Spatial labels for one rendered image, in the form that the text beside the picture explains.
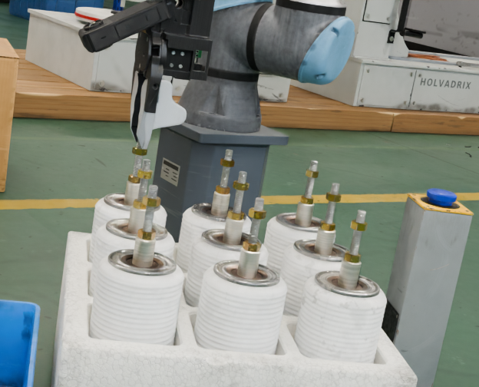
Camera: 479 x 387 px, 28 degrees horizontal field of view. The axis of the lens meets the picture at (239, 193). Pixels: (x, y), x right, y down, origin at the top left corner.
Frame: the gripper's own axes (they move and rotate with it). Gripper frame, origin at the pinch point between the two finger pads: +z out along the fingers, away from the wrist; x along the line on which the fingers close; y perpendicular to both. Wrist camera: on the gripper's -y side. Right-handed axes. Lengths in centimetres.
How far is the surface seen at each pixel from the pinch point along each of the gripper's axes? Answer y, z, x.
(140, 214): -1.3, 6.9, -12.7
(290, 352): 13.2, 16.5, -30.3
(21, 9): 35, 29, 457
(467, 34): 384, 10, 539
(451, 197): 40.6, 1.7, -12.8
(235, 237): 10.4, 8.5, -14.6
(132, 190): 0.2, 7.2, -1.0
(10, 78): -7, 9, 88
